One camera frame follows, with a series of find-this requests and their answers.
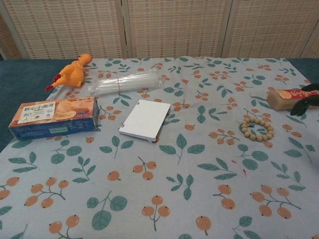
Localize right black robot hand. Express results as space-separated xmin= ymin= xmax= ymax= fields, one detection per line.
xmin=290 ymin=83 xmax=319 ymax=117

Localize wooden bead bracelet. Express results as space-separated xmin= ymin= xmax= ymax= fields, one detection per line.
xmin=240 ymin=117 xmax=274 ymax=142

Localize woven folding screen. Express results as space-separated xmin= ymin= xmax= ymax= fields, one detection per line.
xmin=0 ymin=0 xmax=319 ymax=61

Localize white rectangular board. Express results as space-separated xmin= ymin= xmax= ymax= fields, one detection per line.
xmin=119 ymin=99 xmax=171 ymax=144

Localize floral leaf print tablecloth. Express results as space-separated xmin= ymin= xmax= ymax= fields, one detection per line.
xmin=0 ymin=56 xmax=319 ymax=239

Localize bundle of clear straws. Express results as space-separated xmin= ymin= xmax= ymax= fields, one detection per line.
xmin=87 ymin=70 xmax=160 ymax=96

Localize orange rubber chicken toy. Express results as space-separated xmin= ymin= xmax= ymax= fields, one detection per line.
xmin=44 ymin=53 xmax=91 ymax=92

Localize orange and blue cookie box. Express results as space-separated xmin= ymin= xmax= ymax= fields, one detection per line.
xmin=7 ymin=96 xmax=98 ymax=140

